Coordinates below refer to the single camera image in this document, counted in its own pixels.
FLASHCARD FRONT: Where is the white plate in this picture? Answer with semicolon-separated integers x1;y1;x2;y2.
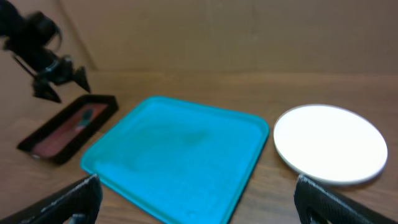
273;105;388;185

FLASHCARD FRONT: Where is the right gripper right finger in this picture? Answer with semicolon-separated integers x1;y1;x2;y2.
294;174;397;224

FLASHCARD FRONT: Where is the black red-lined tray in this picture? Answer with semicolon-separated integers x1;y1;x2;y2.
17;95;119;165

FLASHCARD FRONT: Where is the red sponge with dark scourer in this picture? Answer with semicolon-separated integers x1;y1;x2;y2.
77;108;94;128

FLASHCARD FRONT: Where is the teal plastic tray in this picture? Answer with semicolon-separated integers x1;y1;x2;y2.
80;96;269;223

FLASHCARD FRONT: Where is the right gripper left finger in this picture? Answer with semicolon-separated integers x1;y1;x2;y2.
1;174;103;224

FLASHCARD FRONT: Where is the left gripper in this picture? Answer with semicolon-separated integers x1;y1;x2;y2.
29;55;91;103

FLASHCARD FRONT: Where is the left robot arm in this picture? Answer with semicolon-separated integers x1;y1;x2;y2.
1;0;91;103

